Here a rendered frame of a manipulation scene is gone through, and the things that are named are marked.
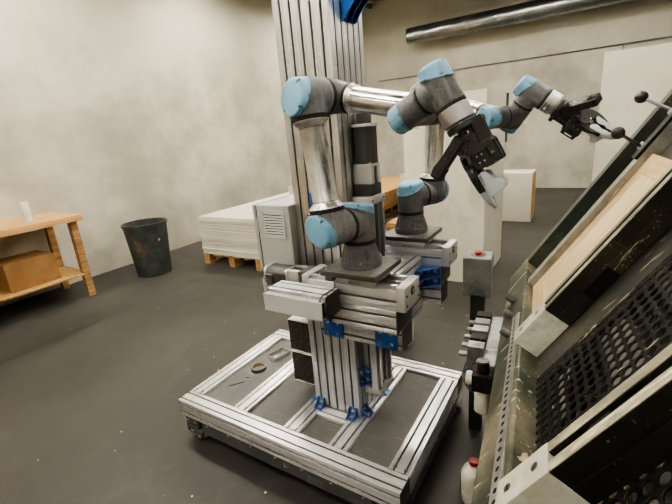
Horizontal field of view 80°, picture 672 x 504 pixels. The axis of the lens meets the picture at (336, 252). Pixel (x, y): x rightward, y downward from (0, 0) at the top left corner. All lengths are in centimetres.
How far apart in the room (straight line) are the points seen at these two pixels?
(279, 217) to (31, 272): 365
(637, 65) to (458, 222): 238
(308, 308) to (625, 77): 440
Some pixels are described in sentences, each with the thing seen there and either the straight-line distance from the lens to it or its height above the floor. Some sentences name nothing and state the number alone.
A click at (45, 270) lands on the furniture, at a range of 509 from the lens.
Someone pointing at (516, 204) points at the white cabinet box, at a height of 26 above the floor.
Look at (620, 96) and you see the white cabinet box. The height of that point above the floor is 161.
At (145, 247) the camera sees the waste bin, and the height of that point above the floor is 38.
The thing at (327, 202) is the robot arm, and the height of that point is 130.
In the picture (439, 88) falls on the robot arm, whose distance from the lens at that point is 100.
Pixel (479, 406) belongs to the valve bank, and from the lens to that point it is 144.
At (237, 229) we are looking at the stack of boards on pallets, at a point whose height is 50.
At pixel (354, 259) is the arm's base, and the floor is 108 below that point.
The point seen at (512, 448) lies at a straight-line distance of 91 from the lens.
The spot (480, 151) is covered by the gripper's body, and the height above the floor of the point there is 144.
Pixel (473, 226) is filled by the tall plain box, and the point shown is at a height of 57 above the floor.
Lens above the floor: 151
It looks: 17 degrees down
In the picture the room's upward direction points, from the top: 5 degrees counter-clockwise
